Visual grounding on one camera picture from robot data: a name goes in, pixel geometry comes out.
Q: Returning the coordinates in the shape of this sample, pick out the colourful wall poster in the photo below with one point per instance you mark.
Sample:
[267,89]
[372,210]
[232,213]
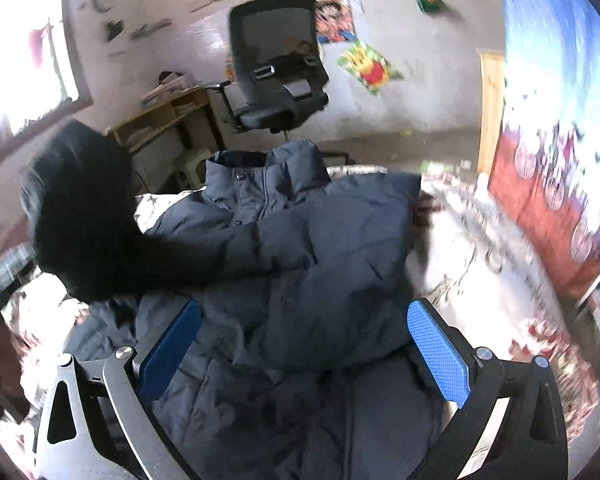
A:
[229,69]

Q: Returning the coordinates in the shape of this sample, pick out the plastic stool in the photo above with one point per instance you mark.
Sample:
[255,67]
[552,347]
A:
[192,165]

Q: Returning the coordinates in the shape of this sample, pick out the black office chair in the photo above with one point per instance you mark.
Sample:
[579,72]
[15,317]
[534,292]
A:
[275,60]

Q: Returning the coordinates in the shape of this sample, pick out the stack of papers and books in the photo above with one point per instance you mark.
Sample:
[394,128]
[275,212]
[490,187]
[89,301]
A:
[165,87]

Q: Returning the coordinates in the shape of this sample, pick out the wooden board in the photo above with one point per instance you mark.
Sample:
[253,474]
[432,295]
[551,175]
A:
[491,110]

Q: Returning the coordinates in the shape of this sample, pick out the floral printed blanket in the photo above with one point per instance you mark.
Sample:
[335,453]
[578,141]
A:
[460,260]

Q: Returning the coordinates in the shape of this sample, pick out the yellow bear wall poster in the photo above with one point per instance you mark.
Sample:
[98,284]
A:
[370,67]

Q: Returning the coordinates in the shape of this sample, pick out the cartoon figures wall poster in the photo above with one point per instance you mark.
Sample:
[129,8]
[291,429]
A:
[335,20]

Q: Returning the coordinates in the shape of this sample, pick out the green wall sticker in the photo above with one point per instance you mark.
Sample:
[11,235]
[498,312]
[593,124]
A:
[431,5]

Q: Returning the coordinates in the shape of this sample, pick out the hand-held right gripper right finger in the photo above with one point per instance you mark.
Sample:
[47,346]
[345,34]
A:
[437,355]

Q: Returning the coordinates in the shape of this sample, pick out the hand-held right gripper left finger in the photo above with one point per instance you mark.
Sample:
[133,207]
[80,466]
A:
[172,350]

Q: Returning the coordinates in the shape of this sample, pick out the window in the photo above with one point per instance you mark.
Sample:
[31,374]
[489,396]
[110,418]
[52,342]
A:
[20,60]

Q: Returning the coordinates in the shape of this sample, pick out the wooden desk with shelf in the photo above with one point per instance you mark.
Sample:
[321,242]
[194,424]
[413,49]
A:
[155,120]

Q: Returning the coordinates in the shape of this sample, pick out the blue printed wall cloth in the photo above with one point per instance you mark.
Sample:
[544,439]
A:
[555,110]

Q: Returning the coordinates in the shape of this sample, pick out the navy puffer jacket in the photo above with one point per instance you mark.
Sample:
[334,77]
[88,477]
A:
[300,270]

